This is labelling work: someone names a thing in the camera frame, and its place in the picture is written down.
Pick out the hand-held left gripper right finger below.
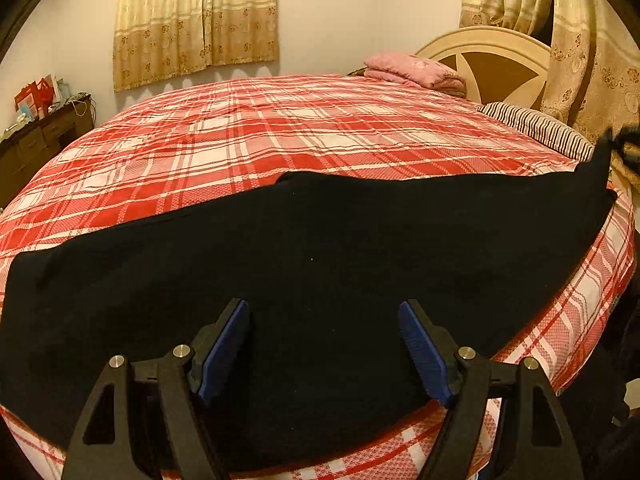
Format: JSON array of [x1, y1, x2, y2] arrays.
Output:
[[398, 299, 585, 480]]

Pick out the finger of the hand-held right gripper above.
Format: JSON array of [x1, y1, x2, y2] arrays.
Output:
[[612, 130, 640, 162]]

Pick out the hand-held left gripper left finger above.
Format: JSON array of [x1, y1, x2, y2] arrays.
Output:
[[61, 299, 251, 480]]

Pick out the black pants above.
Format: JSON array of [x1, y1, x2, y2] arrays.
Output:
[[0, 147, 619, 474]]

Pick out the striped pillow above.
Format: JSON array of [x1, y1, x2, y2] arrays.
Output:
[[477, 102, 596, 161]]

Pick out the long beige floral curtain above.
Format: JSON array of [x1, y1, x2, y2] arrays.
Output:
[[459, 0, 640, 196]]

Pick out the cream wooden headboard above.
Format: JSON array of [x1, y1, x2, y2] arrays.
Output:
[[415, 26, 554, 111]]

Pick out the person's dark clothing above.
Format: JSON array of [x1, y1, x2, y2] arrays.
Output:
[[585, 280, 640, 480]]

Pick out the red plaid bed sheet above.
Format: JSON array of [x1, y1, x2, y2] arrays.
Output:
[[0, 74, 637, 480]]

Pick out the dark wooden dresser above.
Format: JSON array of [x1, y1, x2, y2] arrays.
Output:
[[0, 95, 96, 209]]

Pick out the red gift bags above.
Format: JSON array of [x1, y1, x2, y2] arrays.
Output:
[[15, 74, 63, 120]]

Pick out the short beige floral curtain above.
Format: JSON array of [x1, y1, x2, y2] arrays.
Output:
[[112, 0, 280, 93]]

